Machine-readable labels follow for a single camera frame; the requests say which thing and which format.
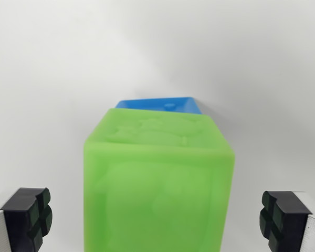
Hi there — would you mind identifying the green embossed toy cube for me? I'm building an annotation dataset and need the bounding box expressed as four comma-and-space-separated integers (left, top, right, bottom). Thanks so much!
83, 107, 236, 252

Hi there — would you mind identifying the blue embossed toy cube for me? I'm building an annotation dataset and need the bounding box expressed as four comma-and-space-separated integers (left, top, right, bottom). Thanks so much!
114, 96, 202, 115

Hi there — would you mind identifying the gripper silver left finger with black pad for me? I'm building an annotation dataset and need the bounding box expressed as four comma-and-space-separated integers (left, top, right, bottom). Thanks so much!
0, 187, 53, 252

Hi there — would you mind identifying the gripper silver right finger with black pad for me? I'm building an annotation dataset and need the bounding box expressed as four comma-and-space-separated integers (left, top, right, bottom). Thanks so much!
259, 190, 315, 252

